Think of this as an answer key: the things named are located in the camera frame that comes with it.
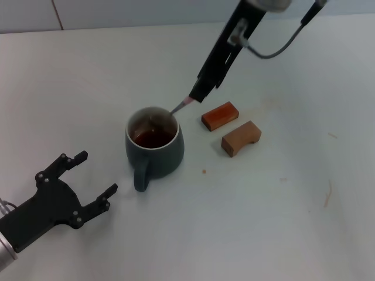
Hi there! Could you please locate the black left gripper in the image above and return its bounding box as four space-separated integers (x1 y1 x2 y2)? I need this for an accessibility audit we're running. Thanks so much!
0 150 118 254

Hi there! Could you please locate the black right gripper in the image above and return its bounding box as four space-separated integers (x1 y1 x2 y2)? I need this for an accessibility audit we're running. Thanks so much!
189 0 266 104

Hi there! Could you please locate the pink handled metal spoon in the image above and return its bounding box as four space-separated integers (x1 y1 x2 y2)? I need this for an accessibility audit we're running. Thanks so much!
148 98 194 132

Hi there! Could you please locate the dark grey ceramic mug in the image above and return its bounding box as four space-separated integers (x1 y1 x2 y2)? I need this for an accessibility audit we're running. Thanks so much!
125 106 186 193

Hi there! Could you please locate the reddish brown wooden block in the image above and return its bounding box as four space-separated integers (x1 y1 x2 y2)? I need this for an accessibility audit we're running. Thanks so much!
201 101 240 133

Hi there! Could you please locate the light brown arched wooden block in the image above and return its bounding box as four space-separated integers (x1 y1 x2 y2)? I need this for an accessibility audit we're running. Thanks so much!
221 120 263 158

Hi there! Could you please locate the dark brown tea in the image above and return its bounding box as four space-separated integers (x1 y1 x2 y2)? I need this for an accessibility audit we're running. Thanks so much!
133 131 176 149

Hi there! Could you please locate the silver left arm cable connector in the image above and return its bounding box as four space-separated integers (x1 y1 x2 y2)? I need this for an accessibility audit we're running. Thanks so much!
0 197 18 216

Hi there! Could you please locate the grey right arm cable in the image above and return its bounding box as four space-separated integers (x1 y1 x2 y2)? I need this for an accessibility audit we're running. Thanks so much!
229 0 328 59

